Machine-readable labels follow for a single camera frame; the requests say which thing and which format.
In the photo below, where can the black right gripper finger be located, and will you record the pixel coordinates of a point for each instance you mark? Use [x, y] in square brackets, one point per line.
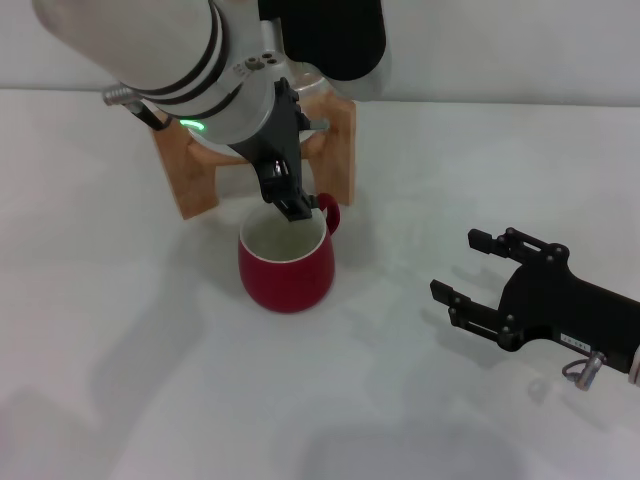
[482, 241]
[445, 295]

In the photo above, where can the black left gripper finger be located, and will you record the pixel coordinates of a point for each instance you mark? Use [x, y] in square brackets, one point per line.
[275, 185]
[297, 205]

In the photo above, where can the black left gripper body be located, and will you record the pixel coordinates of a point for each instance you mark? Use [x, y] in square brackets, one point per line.
[280, 130]

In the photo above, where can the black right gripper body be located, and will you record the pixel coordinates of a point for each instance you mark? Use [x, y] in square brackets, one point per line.
[560, 305]

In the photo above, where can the red cup white inside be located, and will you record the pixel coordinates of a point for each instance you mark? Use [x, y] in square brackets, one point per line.
[290, 285]

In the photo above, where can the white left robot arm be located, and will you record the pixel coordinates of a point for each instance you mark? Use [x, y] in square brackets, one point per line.
[150, 40]

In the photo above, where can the wooden dispenser stand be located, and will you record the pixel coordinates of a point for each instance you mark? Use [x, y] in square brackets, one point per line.
[195, 175]

